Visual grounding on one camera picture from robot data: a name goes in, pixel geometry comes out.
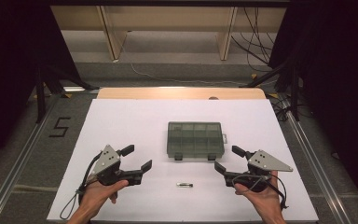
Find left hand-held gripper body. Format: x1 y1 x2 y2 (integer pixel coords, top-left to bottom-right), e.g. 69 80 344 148
91 144 129 187

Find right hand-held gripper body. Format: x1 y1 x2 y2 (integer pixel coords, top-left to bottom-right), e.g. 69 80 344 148
243 149 294 191

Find grey transparent compartment box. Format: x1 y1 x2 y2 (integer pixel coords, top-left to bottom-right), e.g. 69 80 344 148
166 121 228 161

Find person's left hand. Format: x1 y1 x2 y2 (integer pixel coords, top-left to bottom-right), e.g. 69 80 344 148
78 179 130 216

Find person's right hand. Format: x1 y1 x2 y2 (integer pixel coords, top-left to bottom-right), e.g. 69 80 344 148
234 170 283 218

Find white table mat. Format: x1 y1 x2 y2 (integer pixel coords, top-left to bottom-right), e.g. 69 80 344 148
47 98 320 222

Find black metal stand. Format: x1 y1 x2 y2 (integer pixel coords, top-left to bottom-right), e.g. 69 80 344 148
245 57 302 122
34 63 101 124

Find wooden table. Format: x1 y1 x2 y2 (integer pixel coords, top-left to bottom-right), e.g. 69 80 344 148
96 87 267 101

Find black curtain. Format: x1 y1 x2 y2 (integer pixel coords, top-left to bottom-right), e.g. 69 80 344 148
268 0 358 216
0 0 82 175

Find beige wooden shelf unit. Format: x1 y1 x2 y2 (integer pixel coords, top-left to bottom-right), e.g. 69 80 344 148
49 5 288 62

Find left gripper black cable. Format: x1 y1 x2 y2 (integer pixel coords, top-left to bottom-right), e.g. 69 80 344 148
59 152 103 220

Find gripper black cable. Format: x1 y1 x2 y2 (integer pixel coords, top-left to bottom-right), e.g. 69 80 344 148
59 152 103 220
232 173 290 210

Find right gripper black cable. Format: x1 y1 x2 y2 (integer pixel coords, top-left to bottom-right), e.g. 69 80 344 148
232 173 290 210

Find aluminium floor rail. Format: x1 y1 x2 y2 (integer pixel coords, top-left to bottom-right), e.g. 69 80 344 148
0 92 62 224
283 106 352 224

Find black floor cables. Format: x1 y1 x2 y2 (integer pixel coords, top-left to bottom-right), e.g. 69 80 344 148
266 91 295 123

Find thin white floor cable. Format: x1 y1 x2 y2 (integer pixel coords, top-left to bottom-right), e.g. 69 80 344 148
117 31 247 87

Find bundle of black hanging cables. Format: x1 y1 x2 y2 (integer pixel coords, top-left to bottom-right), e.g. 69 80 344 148
230 7 277 73

